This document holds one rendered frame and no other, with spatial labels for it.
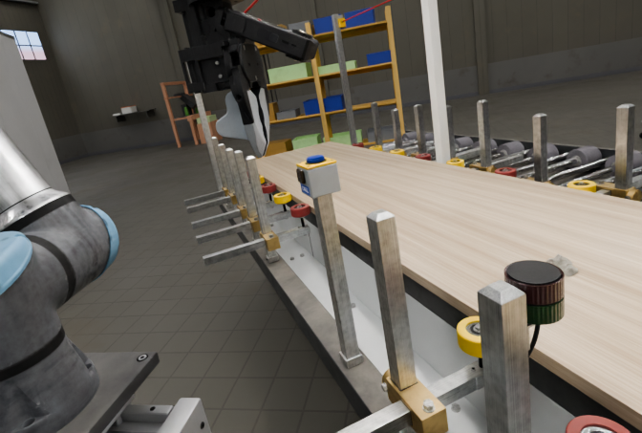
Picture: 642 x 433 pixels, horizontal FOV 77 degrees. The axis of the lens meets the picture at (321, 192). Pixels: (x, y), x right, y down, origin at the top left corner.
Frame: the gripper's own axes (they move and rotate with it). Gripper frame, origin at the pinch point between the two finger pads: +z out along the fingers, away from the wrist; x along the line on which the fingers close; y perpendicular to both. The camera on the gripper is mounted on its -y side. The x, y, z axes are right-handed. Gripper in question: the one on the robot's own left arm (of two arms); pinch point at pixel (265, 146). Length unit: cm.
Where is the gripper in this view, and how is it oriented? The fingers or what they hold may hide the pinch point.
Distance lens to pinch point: 55.7
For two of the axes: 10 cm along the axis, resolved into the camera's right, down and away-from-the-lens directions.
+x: -1.9, 3.0, -9.3
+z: 1.7, 9.5, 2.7
